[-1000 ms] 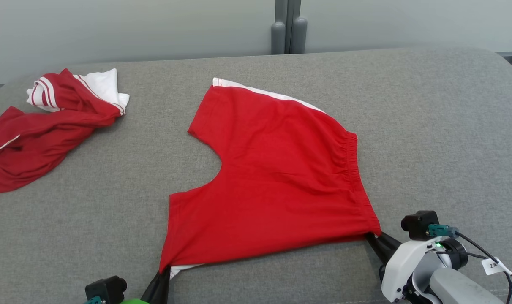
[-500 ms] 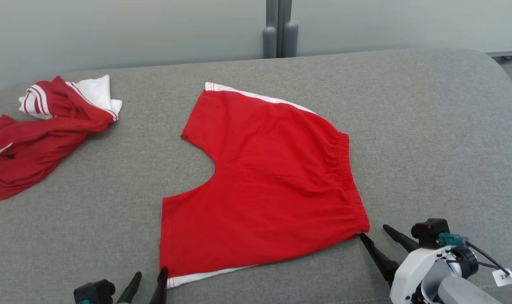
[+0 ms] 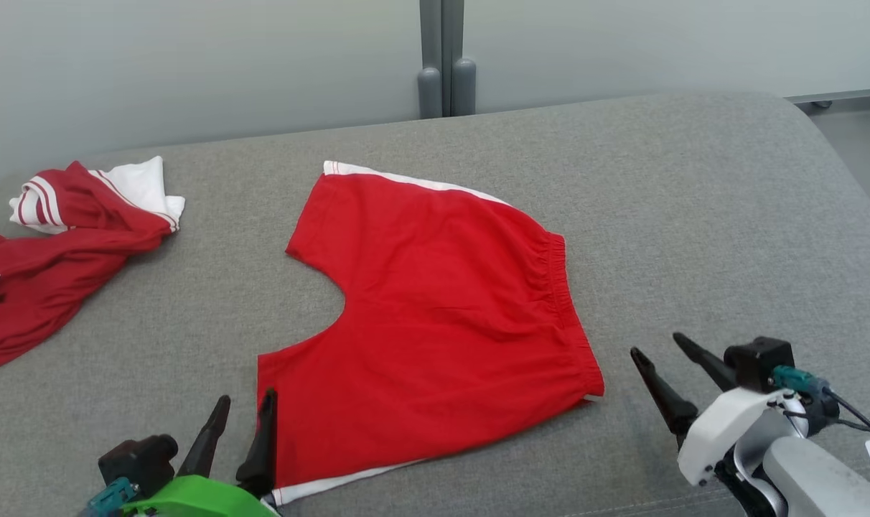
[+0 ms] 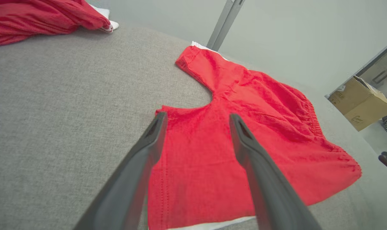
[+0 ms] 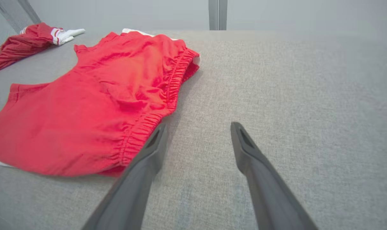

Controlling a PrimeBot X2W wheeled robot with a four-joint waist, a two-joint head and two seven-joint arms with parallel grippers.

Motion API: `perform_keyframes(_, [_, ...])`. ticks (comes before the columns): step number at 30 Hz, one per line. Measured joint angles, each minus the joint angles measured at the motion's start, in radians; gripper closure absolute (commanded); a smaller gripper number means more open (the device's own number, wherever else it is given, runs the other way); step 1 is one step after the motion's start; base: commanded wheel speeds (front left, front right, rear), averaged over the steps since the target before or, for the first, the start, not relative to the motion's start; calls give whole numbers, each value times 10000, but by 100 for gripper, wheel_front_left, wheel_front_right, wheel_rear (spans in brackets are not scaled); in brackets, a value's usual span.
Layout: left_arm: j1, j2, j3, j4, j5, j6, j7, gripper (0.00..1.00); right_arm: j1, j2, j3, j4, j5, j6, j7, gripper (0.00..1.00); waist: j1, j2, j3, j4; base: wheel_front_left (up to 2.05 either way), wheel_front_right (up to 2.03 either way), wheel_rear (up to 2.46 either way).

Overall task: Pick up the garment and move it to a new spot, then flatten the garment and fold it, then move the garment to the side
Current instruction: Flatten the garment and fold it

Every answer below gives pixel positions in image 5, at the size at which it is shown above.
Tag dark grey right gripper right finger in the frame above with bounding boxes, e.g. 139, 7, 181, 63
231, 122, 319, 230

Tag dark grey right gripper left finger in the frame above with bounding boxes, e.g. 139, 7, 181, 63
81, 123, 168, 230

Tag red shorts with elastic waist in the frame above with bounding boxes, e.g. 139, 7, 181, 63
0, 29, 201, 177

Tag red and white striped shirt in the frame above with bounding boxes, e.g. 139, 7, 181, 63
0, 22, 86, 74

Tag grey metal post with latch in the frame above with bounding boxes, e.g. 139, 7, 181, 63
209, 0, 228, 31

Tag grey metal partition post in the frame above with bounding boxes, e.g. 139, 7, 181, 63
0, 0, 41, 34

